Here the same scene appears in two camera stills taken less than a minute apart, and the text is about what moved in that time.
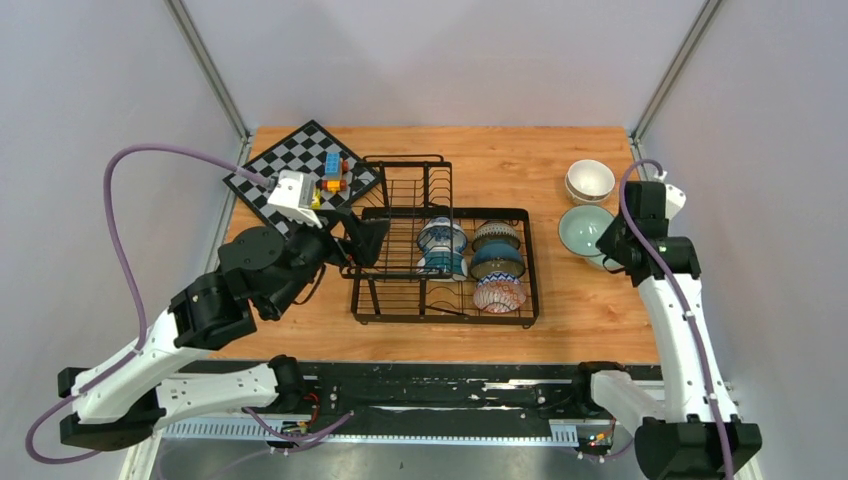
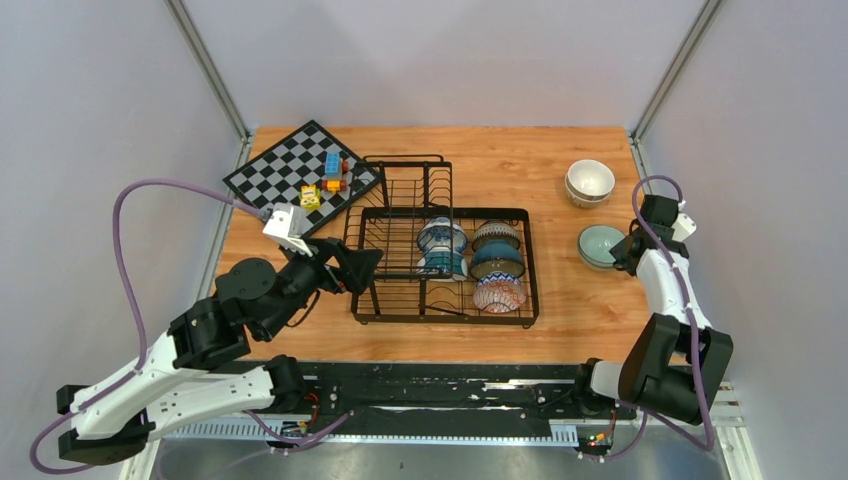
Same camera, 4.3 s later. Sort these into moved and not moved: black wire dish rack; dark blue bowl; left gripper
Moved: left gripper
Not moved: dark blue bowl; black wire dish rack
